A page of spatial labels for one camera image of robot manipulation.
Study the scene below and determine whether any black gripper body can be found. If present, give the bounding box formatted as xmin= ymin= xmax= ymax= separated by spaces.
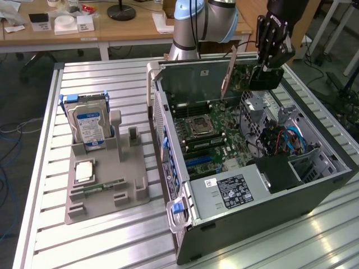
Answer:
xmin=266 ymin=0 xmax=306 ymax=40

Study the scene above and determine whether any graphics card with metal bracket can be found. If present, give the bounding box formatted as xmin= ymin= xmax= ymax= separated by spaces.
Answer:
xmin=220 ymin=44 xmax=284 ymax=99

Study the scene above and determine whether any wooden cabinet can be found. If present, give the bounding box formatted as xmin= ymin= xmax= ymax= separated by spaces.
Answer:
xmin=237 ymin=0 xmax=322 ymax=64

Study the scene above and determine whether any black floor stand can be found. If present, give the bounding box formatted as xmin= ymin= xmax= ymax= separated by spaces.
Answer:
xmin=326 ymin=71 xmax=359 ymax=124

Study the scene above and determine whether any silver drive cage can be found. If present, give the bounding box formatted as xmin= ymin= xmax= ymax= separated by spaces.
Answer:
xmin=240 ymin=89 xmax=305 ymax=156

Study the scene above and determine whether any brown cardboard box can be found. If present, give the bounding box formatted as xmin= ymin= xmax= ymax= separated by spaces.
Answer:
xmin=162 ymin=0 xmax=177 ymax=19

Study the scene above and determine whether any white paper stack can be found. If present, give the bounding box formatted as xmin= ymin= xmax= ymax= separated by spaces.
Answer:
xmin=152 ymin=12 xmax=175 ymax=34

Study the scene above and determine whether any CPU socket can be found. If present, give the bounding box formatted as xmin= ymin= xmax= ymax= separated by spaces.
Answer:
xmin=189 ymin=114 xmax=217 ymax=138

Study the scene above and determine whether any silver disk bay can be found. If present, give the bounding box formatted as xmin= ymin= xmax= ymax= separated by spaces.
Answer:
xmin=288 ymin=147 xmax=342 ymax=184

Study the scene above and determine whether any green motherboard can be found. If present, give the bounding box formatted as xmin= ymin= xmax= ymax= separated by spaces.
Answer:
xmin=168 ymin=92 xmax=259 ymax=180

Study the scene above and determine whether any black fan shroud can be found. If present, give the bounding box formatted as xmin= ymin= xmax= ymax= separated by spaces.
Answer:
xmin=255 ymin=155 xmax=303 ymax=194

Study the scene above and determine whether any installed RAM stick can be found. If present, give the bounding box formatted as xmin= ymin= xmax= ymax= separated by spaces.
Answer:
xmin=183 ymin=136 xmax=227 ymax=154

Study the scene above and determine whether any blue expansion slot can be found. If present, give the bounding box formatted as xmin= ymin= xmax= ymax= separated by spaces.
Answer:
xmin=185 ymin=155 xmax=213 ymax=168

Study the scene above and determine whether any wooden desk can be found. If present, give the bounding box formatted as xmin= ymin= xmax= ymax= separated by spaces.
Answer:
xmin=0 ymin=0 xmax=253 ymax=54

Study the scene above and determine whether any black lamp base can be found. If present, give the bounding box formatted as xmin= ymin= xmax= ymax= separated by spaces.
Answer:
xmin=107 ymin=0 xmax=137 ymax=21

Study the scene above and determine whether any grey power supply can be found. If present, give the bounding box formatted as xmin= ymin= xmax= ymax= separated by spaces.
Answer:
xmin=190 ymin=165 xmax=271 ymax=219

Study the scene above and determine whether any dark grey PC case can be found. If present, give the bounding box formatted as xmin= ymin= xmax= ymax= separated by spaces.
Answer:
xmin=146 ymin=54 xmax=355 ymax=266

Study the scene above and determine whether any plain white box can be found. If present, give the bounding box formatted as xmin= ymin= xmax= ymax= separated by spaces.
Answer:
xmin=76 ymin=15 xmax=95 ymax=33

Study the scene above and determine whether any hard disk in blue caddy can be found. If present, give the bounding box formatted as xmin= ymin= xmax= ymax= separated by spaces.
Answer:
xmin=58 ymin=91 xmax=110 ymax=154

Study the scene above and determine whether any white box with bowl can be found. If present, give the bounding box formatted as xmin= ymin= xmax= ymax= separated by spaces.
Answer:
xmin=54 ymin=16 xmax=78 ymax=36

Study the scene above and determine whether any green RAM stick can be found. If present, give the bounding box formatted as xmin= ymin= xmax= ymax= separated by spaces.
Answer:
xmin=84 ymin=180 xmax=124 ymax=193

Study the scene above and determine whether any silver CPU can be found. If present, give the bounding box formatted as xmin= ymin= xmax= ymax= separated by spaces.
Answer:
xmin=75 ymin=161 xmax=94 ymax=182

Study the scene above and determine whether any grey parts rack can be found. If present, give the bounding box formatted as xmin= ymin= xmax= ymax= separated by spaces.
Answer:
xmin=65 ymin=109 xmax=152 ymax=225

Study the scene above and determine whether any white box with black top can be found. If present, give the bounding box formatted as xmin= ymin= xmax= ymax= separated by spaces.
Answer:
xmin=29 ymin=13 xmax=52 ymax=32

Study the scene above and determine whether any black chair base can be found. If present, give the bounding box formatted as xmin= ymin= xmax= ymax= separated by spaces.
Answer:
xmin=16 ymin=50 xmax=85 ymax=84

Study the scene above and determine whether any clear plastic bag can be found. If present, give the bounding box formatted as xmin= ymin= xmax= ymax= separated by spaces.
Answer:
xmin=0 ymin=0 xmax=29 ymax=26

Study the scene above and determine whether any white desk frame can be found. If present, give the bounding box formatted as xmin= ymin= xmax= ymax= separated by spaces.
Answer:
xmin=308 ymin=0 xmax=359 ymax=76

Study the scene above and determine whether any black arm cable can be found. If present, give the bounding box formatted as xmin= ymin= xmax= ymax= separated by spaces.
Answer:
xmin=189 ymin=0 xmax=201 ymax=60

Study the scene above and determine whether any blue wire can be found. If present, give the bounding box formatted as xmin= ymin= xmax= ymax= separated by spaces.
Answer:
xmin=282 ymin=126 xmax=307 ymax=154

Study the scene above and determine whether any white floor cable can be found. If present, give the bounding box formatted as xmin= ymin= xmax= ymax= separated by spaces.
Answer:
xmin=0 ymin=117 xmax=43 ymax=135

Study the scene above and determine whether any blue floor cable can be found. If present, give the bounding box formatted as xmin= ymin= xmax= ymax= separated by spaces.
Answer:
xmin=0 ymin=131 xmax=24 ymax=242

